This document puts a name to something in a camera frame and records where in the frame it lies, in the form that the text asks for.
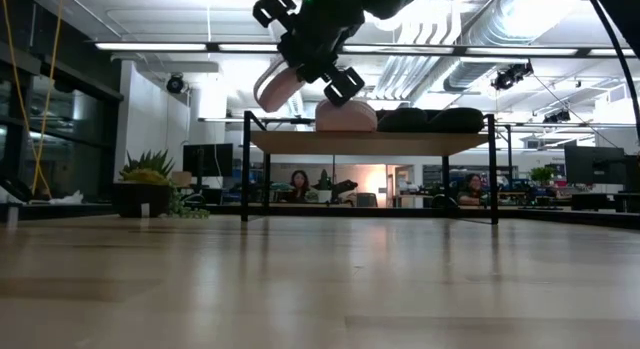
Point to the small potted green plant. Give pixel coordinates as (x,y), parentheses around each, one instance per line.
(541,175)

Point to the pink slide sandal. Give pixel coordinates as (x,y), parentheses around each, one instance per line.
(280,91)
(346,116)

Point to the wooden shelf with black legs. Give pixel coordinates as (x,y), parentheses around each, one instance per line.
(365,143)

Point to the long ceiling light bar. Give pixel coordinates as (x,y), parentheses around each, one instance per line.
(150,47)

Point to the succulent in black pot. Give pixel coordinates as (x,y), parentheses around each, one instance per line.
(142,194)

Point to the black track spotlight cluster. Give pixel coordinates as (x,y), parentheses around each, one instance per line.
(511,75)

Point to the silver ventilation duct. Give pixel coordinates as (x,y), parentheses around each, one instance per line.
(480,54)

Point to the small green trailing plant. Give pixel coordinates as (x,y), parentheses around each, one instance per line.
(187,209)

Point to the white crumpled cloth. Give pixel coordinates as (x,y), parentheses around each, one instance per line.
(67,199)

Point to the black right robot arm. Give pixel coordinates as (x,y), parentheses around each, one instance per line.
(625,9)

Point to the black computer monitor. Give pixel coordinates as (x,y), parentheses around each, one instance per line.
(592,165)
(207,160)

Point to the black round hanging lamp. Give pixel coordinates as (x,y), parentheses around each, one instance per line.
(175,83)

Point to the person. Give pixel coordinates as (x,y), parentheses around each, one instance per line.
(300,186)
(472,189)

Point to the grey chair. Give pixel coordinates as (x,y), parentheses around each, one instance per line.
(367,200)

